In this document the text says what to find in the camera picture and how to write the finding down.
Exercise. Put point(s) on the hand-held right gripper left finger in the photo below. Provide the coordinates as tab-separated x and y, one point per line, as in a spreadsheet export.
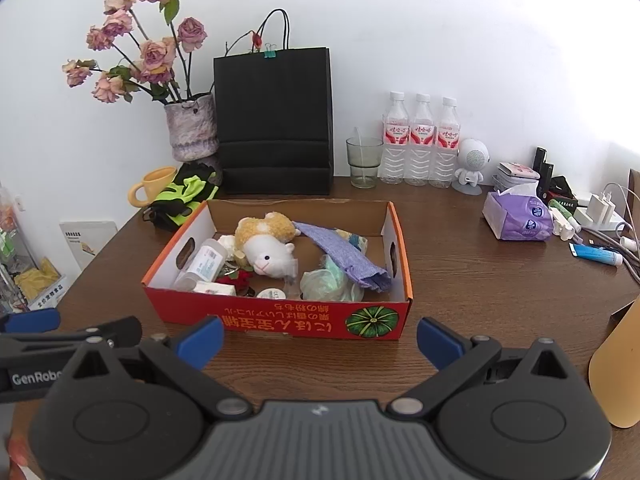
202	342

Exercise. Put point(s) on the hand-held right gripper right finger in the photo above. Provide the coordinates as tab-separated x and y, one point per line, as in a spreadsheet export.
440	342

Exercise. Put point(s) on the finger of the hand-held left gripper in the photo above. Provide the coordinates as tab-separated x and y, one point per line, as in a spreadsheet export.
120	331
30	320

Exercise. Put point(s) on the red artificial rose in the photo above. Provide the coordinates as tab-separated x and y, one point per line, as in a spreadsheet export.
241	278

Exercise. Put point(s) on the clear cotton swab container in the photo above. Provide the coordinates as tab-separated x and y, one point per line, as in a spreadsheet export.
202	262

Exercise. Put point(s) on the white round plastic disc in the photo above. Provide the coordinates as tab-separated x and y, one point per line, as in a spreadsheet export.
272	294

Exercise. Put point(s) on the red cardboard box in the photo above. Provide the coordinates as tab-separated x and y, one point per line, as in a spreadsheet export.
300	317

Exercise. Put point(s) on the clear wrapper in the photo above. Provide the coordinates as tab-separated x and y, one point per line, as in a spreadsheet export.
291	282

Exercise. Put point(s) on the clear plastic bag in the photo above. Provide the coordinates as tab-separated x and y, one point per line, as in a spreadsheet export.
325	285

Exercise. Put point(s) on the purple woven cloth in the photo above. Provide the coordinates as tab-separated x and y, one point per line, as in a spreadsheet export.
345	255

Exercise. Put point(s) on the yellow packet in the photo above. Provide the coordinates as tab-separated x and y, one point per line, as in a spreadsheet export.
35	280

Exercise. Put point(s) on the clear display rack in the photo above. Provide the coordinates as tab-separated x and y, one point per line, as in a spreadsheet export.
20	240

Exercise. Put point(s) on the white booklet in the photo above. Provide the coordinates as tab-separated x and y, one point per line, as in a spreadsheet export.
87	245

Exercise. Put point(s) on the white crumpled tissue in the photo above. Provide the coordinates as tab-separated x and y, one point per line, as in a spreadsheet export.
226	245

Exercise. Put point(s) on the white plush sheep toy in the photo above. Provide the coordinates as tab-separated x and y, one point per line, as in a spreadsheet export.
267	255

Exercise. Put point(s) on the purple tissue pack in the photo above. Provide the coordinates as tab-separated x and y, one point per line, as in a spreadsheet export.
520	217

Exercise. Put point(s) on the green black gloves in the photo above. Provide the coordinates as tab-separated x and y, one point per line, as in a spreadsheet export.
182	192

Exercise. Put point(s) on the yellow mug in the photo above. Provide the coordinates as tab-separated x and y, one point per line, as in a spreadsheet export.
160	180

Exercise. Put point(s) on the small white bottles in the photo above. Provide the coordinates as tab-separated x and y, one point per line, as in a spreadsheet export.
565	227

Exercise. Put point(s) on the blue toothpaste tube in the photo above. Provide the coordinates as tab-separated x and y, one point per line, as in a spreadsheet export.
597	255

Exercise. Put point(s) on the tan curved paper sheet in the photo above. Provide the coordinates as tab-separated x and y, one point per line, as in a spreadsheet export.
620	365

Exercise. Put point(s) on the green white tube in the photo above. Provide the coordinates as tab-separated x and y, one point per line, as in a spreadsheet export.
560	206

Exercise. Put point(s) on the floral print case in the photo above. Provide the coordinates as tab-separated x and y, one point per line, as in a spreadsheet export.
517	170

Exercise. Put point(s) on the white robot figure speaker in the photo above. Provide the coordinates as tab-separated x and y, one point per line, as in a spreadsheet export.
472	155

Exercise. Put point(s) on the grey drinking glass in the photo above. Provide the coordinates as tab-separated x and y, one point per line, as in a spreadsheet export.
364	160

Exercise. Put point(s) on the black upright box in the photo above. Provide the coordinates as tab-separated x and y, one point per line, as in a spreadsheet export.
542	170

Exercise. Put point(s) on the white power strip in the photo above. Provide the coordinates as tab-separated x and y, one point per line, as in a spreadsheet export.
612	224

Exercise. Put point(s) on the white charger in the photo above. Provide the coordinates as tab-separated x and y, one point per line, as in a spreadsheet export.
600	205

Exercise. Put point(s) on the purple mottled vase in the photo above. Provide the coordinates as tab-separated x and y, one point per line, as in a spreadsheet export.
192	130

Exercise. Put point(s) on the black paper bag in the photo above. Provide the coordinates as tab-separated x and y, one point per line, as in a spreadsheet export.
275	120

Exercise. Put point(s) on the brown paper bag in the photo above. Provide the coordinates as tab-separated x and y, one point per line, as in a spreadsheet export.
635	195

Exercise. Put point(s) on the dried pink roses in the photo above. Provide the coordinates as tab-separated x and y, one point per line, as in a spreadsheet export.
155	55

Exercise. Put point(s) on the green binder clip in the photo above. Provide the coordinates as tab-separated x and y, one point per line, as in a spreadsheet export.
270	51

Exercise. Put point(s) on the red rosebud twig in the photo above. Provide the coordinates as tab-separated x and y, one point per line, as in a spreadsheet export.
257	39

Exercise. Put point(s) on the white wall socket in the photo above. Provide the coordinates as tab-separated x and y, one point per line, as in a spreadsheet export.
20	202

